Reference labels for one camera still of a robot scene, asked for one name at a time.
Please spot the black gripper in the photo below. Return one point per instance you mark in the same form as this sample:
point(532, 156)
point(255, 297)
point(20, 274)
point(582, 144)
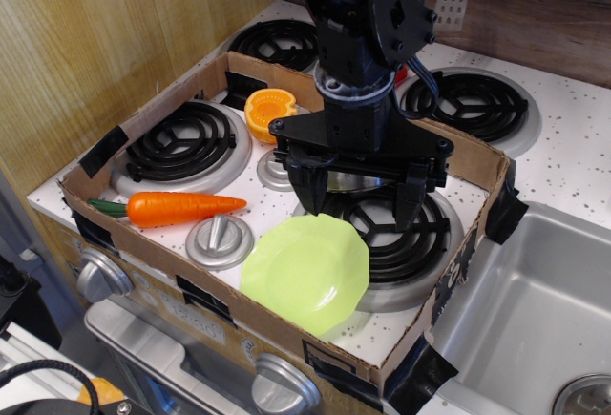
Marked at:
point(371, 139)

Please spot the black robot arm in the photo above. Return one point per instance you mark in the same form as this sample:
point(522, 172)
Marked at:
point(374, 90)

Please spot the small steel pan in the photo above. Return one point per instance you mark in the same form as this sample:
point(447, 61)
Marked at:
point(345, 183)

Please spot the front right black burner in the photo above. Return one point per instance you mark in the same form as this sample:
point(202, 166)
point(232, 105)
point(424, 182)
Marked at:
point(404, 266)

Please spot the black burner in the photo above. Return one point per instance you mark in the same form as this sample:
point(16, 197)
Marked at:
point(488, 106)
point(201, 147)
point(404, 266)
point(286, 42)

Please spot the silver stovetop knob middle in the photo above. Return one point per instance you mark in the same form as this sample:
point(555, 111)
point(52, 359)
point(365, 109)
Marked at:
point(272, 174)

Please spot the silver stovetop knob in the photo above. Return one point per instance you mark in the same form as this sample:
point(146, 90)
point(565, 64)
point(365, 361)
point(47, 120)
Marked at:
point(219, 243)
point(272, 174)

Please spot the light green plastic plate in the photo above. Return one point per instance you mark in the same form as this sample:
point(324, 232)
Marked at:
point(309, 270)

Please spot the red toy item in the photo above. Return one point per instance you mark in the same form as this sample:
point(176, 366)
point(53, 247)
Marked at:
point(401, 75)

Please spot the halved orange toy pepper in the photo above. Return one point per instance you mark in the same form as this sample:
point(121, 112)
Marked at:
point(264, 106)

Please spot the silver stovetop knob front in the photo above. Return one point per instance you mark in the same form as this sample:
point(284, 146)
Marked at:
point(219, 243)

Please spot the rear right black burner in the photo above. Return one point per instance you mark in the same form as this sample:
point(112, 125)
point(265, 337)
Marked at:
point(488, 106)

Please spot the rear left black burner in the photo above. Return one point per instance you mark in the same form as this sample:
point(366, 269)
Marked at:
point(286, 42)

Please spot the front left black burner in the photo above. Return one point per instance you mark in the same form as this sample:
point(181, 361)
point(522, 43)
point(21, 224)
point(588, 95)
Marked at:
point(201, 147)

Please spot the hanging metal spatula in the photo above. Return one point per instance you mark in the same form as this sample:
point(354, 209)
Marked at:
point(450, 15)

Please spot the silver oven knob right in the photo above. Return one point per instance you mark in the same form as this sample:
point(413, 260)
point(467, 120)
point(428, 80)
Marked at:
point(281, 388)

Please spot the silver oven knob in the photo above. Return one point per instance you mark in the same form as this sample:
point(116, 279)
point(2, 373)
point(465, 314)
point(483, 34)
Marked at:
point(281, 388)
point(101, 277)

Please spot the grey sink basin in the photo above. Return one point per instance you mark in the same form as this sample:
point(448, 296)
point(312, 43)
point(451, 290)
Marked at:
point(533, 315)

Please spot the orange toy carrot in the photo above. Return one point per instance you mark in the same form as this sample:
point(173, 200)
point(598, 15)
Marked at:
point(154, 209)

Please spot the brown cardboard fence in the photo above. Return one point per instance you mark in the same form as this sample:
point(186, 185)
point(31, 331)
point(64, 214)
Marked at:
point(411, 370)

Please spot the silver oven knob left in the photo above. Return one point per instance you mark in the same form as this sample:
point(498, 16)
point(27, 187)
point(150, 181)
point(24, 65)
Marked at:
point(101, 277)

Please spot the sink drain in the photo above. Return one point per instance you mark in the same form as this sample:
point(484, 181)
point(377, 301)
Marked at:
point(588, 394)

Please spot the orange yellow tag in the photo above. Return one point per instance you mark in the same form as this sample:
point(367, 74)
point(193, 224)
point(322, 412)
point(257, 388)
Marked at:
point(106, 392)

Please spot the black device at left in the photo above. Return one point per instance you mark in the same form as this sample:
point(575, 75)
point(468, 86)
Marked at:
point(22, 304)

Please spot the silver oven door handle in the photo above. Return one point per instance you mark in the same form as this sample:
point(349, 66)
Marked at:
point(173, 373)

